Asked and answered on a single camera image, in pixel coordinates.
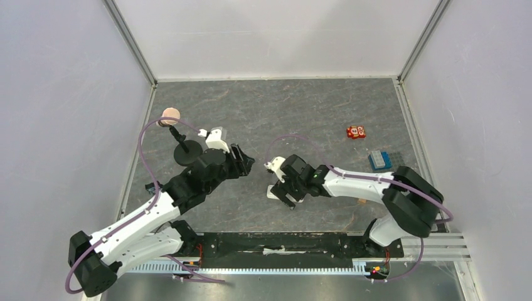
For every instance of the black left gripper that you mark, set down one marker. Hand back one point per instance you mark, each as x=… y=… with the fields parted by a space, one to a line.
x=241 y=157

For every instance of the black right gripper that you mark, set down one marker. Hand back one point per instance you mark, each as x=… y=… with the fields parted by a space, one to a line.
x=288 y=189

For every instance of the white remote control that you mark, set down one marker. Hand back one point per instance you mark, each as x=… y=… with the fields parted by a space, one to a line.
x=271 y=193

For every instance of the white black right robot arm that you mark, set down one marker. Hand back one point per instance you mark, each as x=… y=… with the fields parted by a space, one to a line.
x=412 y=203

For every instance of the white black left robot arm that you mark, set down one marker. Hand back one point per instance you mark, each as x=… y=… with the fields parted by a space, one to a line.
x=153 y=230

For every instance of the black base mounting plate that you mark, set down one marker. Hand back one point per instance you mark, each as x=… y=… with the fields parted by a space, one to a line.
x=284 y=250

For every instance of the pink microphone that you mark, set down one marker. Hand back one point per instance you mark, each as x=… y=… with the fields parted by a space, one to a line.
x=169 y=117

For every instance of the small blue black device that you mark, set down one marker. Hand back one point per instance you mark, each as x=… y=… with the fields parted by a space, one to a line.
x=152 y=188

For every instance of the blue grey toy brick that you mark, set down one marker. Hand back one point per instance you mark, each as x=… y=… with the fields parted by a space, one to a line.
x=379 y=160

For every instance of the grey studded baseplate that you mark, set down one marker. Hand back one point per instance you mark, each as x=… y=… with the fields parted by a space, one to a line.
x=396 y=159

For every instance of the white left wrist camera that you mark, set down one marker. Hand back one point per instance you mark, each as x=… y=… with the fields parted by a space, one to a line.
x=215 y=138

